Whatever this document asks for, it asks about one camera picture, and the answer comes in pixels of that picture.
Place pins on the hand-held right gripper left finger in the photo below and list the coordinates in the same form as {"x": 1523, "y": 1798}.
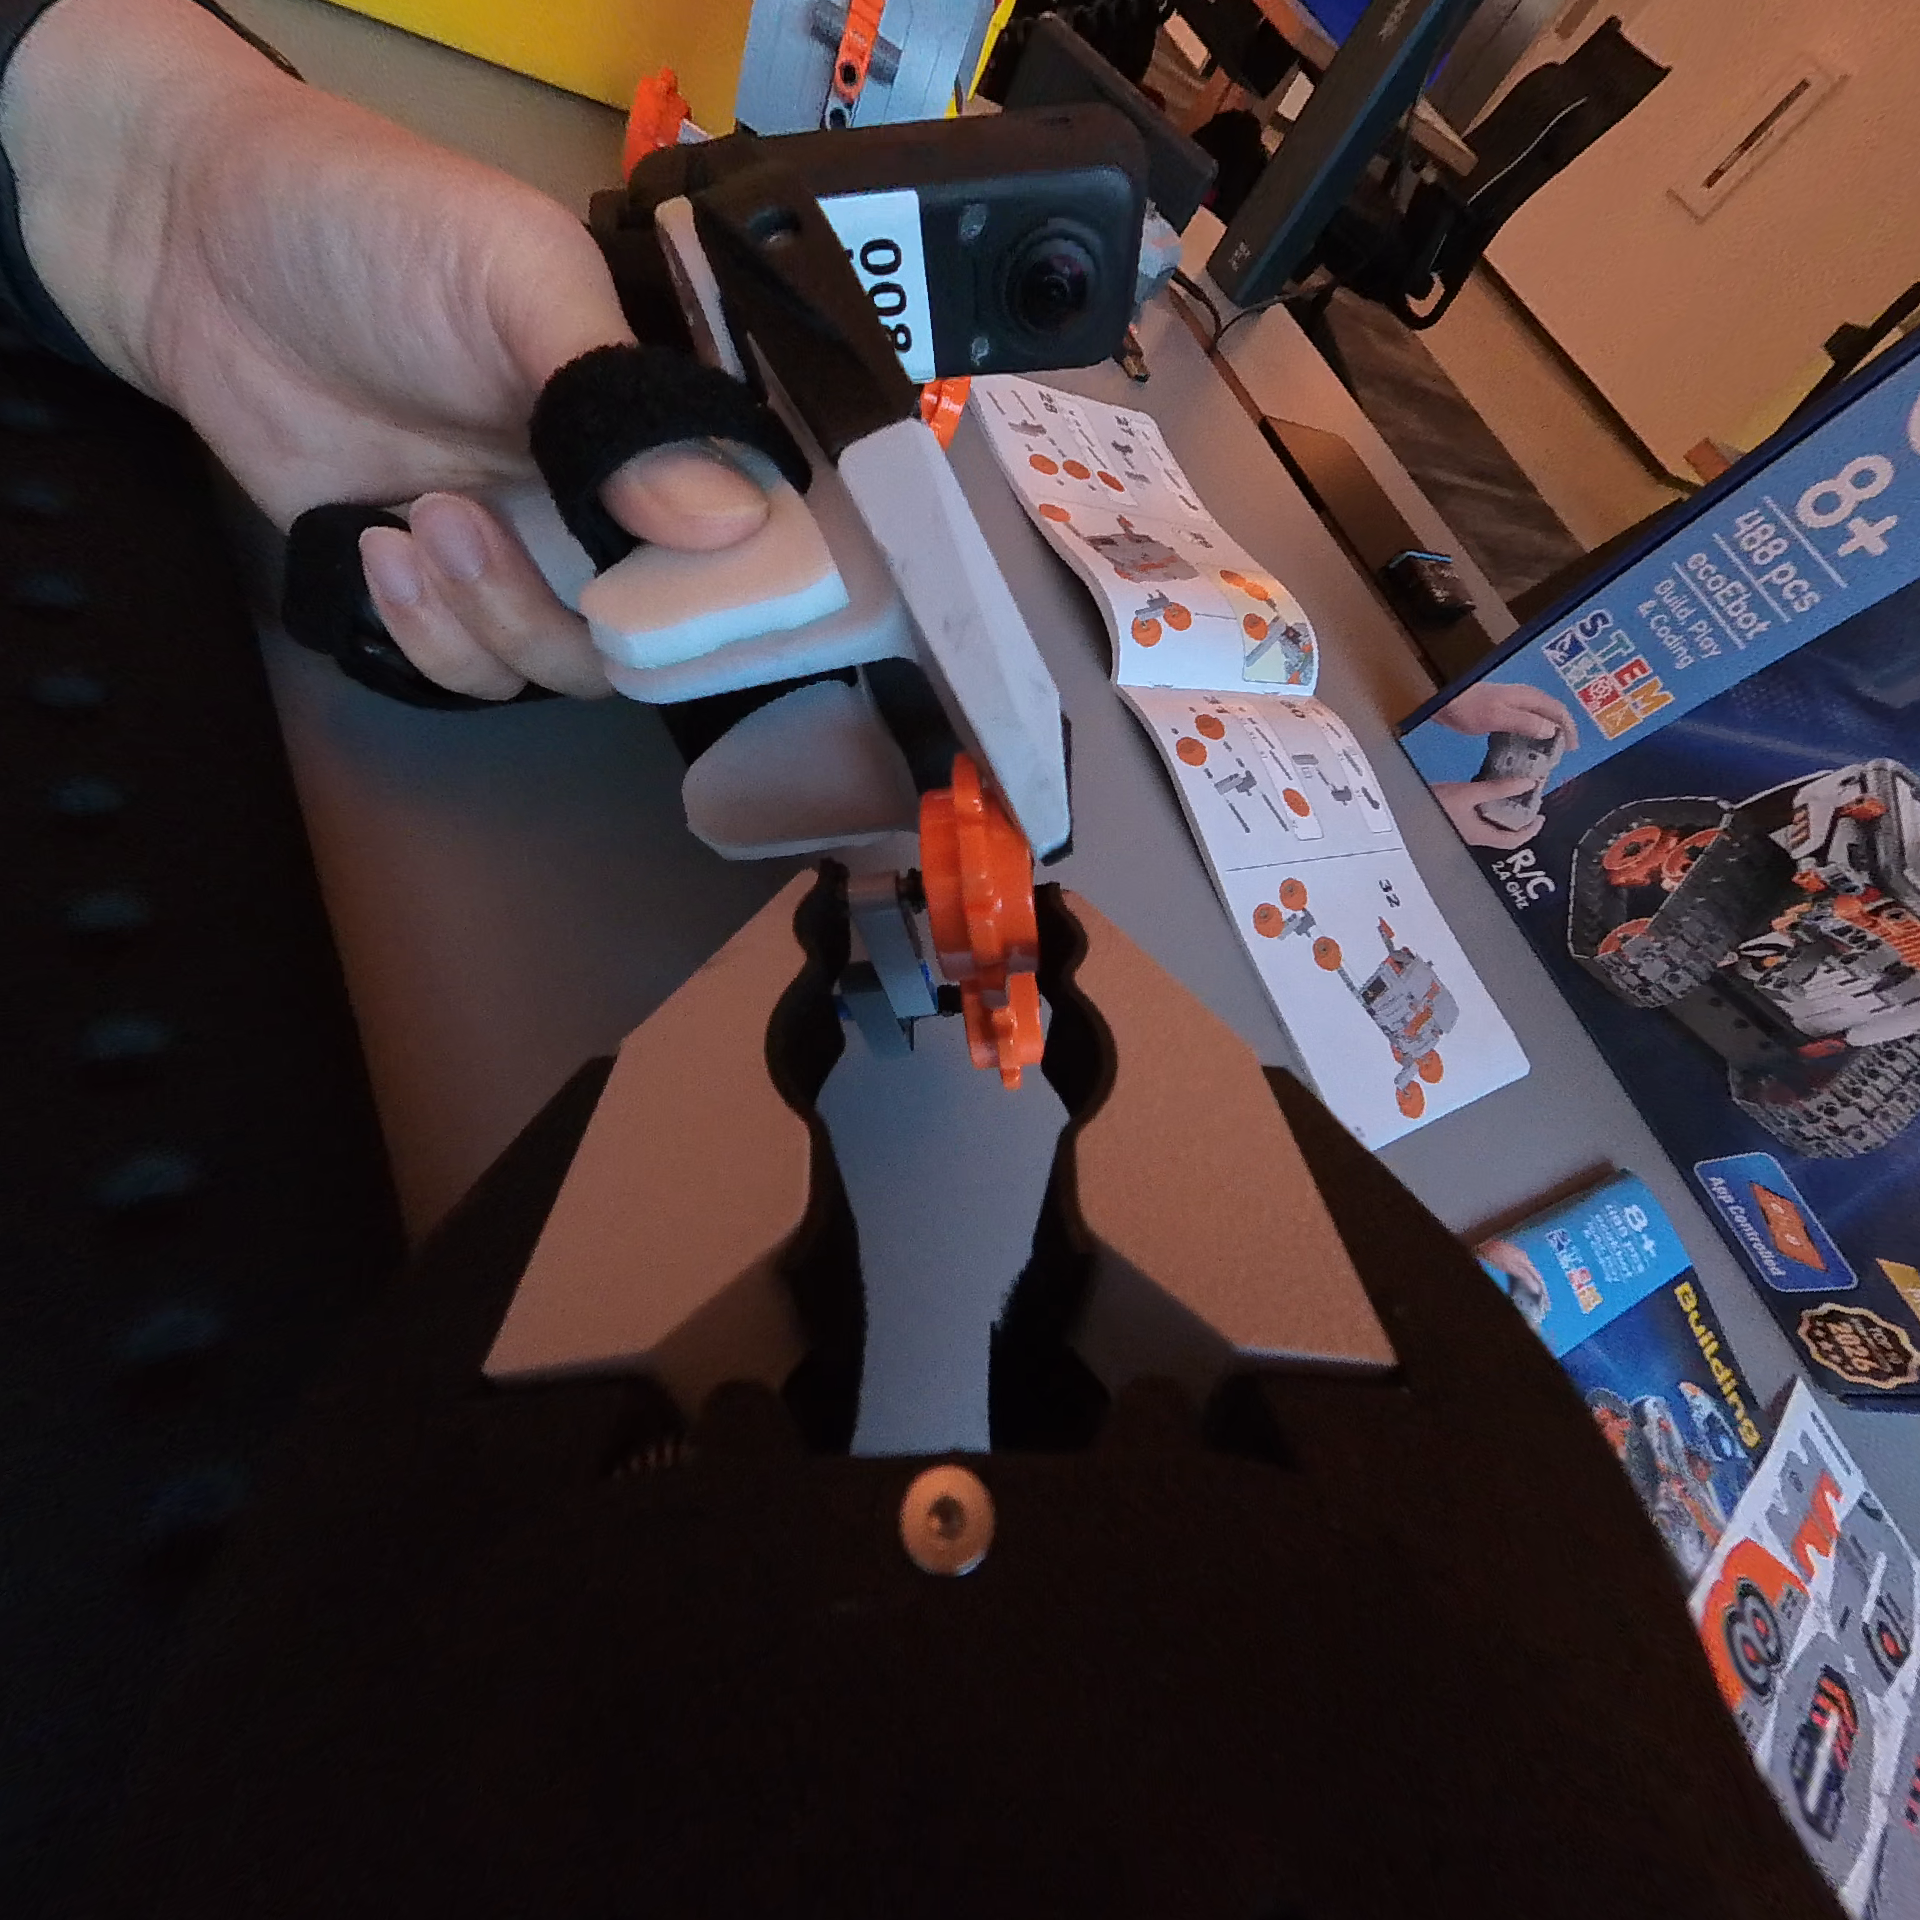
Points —
{"x": 662, "y": 1201}

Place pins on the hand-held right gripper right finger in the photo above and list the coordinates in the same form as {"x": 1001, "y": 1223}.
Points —
{"x": 1245, "y": 1201}

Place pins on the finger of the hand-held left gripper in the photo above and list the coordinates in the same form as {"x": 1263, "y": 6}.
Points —
{"x": 976, "y": 645}

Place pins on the grey beam with orange gears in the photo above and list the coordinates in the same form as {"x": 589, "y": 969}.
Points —
{"x": 976, "y": 869}

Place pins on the grey desk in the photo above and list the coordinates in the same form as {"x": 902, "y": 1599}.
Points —
{"x": 495, "y": 841}

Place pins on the person's left hand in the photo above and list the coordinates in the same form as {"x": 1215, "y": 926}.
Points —
{"x": 345, "y": 271}

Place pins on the open white instruction manual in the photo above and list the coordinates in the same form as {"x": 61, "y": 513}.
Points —
{"x": 1303, "y": 841}

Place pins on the blue instruction booklet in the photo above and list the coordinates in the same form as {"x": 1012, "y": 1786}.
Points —
{"x": 1636, "y": 1349}

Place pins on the black box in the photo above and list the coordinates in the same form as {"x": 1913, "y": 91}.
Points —
{"x": 1171, "y": 121}

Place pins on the yellow plastic bin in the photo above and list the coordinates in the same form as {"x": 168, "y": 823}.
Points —
{"x": 495, "y": 38}

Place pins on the small black device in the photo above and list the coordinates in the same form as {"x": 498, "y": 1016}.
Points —
{"x": 1433, "y": 582}

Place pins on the black perforated panel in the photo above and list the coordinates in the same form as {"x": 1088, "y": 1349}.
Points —
{"x": 149, "y": 1051}

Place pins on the black upright device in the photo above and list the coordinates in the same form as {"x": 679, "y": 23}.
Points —
{"x": 1335, "y": 135}

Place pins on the blue robot kit box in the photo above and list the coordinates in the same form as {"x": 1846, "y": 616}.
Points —
{"x": 1725, "y": 902}

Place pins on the printed sticker sheet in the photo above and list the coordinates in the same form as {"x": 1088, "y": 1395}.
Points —
{"x": 1829, "y": 1649}

